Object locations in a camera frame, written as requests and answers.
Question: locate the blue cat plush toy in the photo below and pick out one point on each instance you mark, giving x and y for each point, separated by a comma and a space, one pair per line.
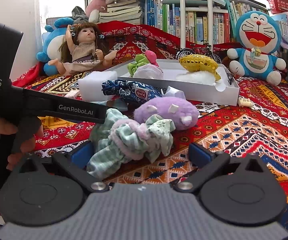
256, 62

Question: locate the small cream candy packet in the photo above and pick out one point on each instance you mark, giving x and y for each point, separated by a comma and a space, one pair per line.
245, 102

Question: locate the white shallow box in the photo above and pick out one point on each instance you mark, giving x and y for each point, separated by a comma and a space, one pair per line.
196, 90

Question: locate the person's left hand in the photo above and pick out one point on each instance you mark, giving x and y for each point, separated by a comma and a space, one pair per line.
26, 146

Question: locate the green striped cloth bonnet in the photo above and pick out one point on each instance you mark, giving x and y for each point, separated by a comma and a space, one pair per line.
124, 145

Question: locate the black binder clip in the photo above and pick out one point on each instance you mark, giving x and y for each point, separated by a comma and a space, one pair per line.
230, 77

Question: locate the purple plush toy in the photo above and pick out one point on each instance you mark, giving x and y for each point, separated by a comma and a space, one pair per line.
164, 110

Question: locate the miniature black bicycle model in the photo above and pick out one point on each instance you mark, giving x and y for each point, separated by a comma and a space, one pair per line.
184, 54

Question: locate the pale pink sock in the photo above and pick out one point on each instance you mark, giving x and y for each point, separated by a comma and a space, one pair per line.
149, 72

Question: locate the pink white plush toy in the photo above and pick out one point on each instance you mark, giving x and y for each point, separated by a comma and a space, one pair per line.
94, 6

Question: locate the dark blue floral cloth bag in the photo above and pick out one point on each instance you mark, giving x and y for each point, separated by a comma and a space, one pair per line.
124, 88

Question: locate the white window frame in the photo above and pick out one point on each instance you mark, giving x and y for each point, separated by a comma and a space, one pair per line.
37, 10

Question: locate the grey grid board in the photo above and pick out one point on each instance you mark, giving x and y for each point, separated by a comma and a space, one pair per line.
51, 21

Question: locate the brown-haired baby doll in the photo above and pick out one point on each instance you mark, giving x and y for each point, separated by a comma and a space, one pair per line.
84, 52

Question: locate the grey knitted toy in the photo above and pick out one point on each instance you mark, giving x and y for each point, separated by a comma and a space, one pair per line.
80, 15

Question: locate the white fluffy plush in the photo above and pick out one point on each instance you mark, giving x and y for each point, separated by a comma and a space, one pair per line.
196, 77

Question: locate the green scrunchie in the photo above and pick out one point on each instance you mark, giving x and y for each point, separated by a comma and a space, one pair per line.
139, 60

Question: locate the blue white round plush toy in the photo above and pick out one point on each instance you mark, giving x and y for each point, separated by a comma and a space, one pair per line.
53, 47

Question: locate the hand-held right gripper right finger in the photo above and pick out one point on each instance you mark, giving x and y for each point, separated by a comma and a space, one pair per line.
200, 153

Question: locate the white paper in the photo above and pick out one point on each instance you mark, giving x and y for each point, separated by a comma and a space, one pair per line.
175, 92

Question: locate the yellow sequin plush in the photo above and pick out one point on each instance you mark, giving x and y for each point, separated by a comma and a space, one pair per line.
199, 63

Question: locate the stack of paperback books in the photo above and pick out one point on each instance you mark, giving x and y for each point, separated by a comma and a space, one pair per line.
121, 10

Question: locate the white foam block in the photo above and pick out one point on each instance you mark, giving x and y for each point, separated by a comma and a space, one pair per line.
94, 85

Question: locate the row of shelf books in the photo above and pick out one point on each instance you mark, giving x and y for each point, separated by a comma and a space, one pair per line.
199, 27

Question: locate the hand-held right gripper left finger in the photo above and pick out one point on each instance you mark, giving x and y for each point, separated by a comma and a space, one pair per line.
80, 153

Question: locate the white shelf post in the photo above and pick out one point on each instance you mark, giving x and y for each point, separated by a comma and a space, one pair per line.
182, 17
209, 17

